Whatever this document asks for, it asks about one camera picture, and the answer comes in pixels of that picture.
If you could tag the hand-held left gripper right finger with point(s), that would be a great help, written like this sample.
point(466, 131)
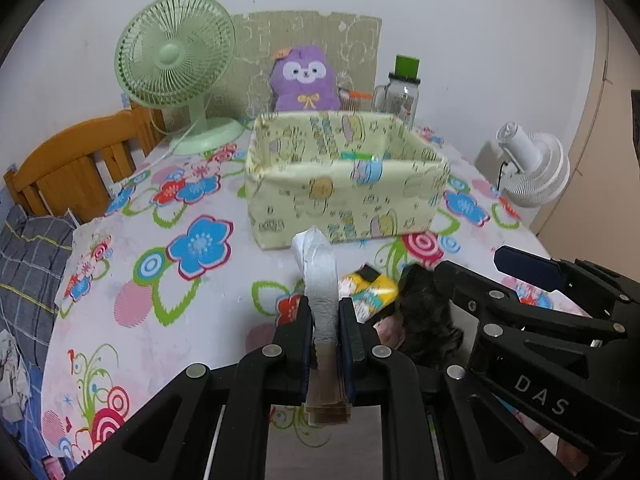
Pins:
point(347, 345)

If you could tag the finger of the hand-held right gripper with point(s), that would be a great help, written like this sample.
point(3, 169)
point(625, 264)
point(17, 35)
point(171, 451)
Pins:
point(530, 267)
point(500, 305)

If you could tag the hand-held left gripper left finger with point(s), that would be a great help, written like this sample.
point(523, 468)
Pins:
point(302, 345)

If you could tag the yellow tissue pack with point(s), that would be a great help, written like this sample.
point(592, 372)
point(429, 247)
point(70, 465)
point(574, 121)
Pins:
point(370, 292)

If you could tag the white cloth roll with wooden clips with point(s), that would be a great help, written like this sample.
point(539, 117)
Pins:
point(320, 280)

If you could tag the black plastic bag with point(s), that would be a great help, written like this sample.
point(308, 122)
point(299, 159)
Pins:
point(425, 315)

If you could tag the yellow printed fabric storage box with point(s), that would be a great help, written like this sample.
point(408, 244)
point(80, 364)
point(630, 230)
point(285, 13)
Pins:
point(340, 205)

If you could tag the white standing fan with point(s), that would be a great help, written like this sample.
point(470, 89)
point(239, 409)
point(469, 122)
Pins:
point(540, 170)

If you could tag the floral tablecloth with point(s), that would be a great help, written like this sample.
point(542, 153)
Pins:
point(175, 320)

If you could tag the beige door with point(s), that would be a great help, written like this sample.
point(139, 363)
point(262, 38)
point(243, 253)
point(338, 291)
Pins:
point(600, 135)

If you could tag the glass jar with green lid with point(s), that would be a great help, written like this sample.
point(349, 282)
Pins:
point(400, 95)

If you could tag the purple plush toy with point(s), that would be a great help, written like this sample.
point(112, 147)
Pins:
point(305, 80)

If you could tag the grey plaid pillow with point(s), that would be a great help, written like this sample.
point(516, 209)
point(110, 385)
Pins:
point(30, 270)

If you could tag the green patterned foam board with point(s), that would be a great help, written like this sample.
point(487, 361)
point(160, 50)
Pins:
point(355, 45)

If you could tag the blue bed sheet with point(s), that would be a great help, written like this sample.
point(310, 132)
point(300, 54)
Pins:
point(25, 440)

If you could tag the crumpled white cloth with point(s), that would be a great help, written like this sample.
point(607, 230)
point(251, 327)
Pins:
point(10, 375)

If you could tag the wooden bed headboard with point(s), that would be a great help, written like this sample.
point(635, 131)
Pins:
point(75, 155)

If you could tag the green desk fan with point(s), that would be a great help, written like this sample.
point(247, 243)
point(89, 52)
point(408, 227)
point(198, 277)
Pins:
point(170, 52)

